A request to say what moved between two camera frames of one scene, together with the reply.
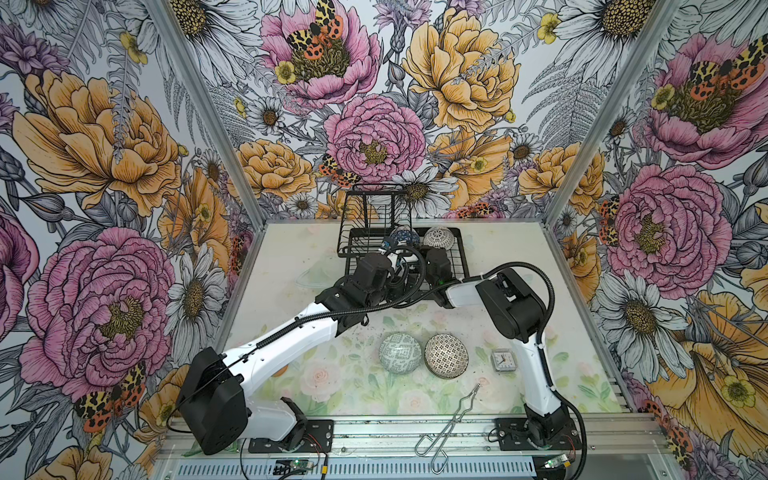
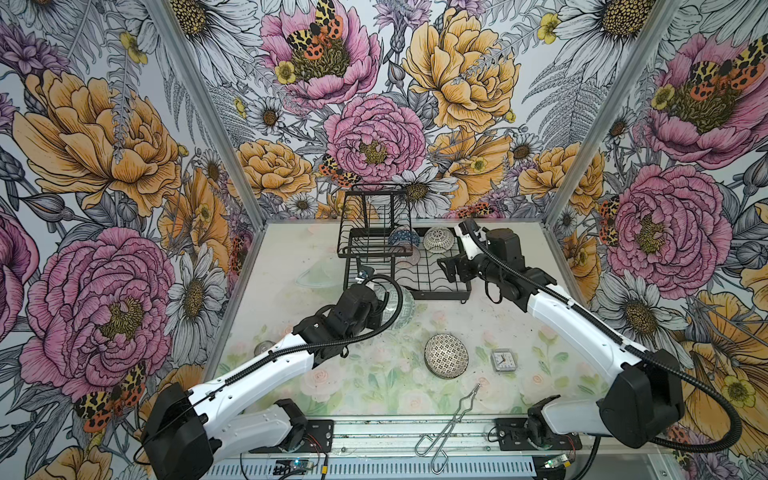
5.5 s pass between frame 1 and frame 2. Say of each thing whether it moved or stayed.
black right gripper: moved
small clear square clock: stayed
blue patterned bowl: stayed
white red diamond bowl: stayed
